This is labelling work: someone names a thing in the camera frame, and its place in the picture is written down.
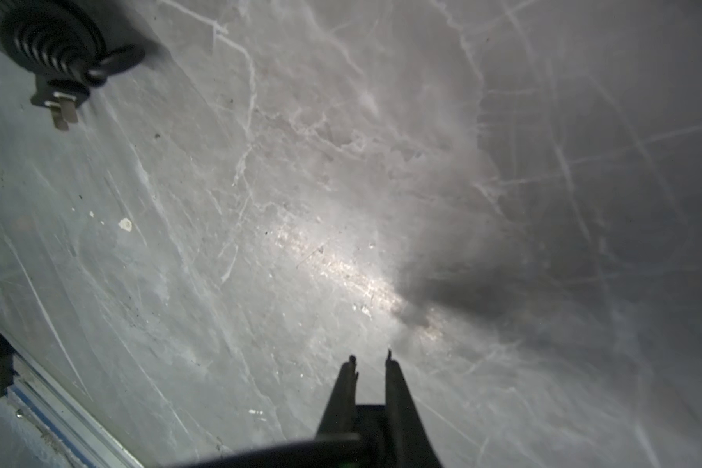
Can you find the black pink dryer cord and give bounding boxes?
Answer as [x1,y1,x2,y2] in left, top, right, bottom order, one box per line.
[163,432,381,468]

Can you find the black cord with plug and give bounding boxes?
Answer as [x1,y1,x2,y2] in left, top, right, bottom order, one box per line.
[30,78,92,132]

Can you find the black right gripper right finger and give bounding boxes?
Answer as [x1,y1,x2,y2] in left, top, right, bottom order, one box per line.
[385,350,442,467]

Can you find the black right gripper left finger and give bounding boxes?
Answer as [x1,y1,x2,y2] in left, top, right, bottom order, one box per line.
[316,355,359,438]

